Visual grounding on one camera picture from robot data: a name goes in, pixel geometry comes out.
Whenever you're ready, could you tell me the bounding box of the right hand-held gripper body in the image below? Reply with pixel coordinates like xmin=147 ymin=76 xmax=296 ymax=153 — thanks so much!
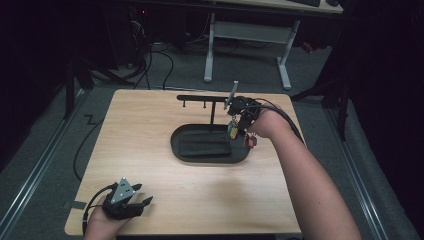
xmin=223 ymin=80 xmax=264 ymax=130

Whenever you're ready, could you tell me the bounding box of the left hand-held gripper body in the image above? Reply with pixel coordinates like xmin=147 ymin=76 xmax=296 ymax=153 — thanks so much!
xmin=101 ymin=177 xmax=147 ymax=221

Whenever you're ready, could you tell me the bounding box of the key bunch with coloured tags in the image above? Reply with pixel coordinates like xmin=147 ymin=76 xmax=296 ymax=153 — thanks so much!
xmin=227 ymin=114 xmax=258 ymax=150

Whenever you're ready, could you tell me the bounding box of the black key stand with tray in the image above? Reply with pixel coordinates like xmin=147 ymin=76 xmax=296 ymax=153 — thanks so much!
xmin=170 ymin=94 xmax=251 ymax=165

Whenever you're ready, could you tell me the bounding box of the person's right hand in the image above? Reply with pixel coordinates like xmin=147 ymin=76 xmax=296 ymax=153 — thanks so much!
xmin=247 ymin=104 xmax=295 ymax=140

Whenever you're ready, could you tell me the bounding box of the person's left hand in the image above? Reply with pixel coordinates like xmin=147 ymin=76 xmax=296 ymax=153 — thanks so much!
xmin=83 ymin=195 xmax=132 ymax=240

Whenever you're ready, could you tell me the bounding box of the grey tape strip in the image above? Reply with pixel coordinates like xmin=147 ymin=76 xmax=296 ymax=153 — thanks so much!
xmin=69 ymin=200 xmax=88 ymax=211

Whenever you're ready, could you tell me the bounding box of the white-legged desk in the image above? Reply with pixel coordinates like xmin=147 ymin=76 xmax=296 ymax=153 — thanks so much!
xmin=202 ymin=0 xmax=344 ymax=92

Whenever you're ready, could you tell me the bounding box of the dark metal stand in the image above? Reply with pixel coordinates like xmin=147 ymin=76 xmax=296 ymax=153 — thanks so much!
xmin=62 ymin=54 xmax=136 ymax=120
xmin=290 ymin=74 xmax=353 ymax=142

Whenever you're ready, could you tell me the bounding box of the black keyboard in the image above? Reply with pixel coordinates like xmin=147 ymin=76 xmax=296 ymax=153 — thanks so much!
xmin=287 ymin=0 xmax=322 ymax=8

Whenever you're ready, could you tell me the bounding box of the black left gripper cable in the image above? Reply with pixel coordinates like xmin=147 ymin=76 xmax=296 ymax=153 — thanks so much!
xmin=81 ymin=184 xmax=118 ymax=235

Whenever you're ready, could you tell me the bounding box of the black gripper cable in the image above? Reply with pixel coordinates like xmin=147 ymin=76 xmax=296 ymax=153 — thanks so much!
xmin=81 ymin=184 xmax=118 ymax=235
xmin=253 ymin=97 xmax=306 ymax=146

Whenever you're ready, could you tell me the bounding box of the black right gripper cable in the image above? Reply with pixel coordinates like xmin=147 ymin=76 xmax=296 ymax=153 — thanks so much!
xmin=253 ymin=97 xmax=306 ymax=146

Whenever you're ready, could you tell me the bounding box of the black floor cable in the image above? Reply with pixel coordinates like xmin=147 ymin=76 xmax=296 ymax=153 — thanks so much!
xmin=72 ymin=114 xmax=105 ymax=183

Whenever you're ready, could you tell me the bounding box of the metal floor rail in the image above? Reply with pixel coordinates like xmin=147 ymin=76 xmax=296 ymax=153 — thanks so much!
xmin=0 ymin=89 xmax=85 ymax=232
xmin=323 ymin=109 xmax=390 ymax=240

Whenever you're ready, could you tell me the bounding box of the tangle of black cables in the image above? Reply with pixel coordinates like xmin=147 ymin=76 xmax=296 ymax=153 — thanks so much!
xmin=128 ymin=6 xmax=175 ymax=92

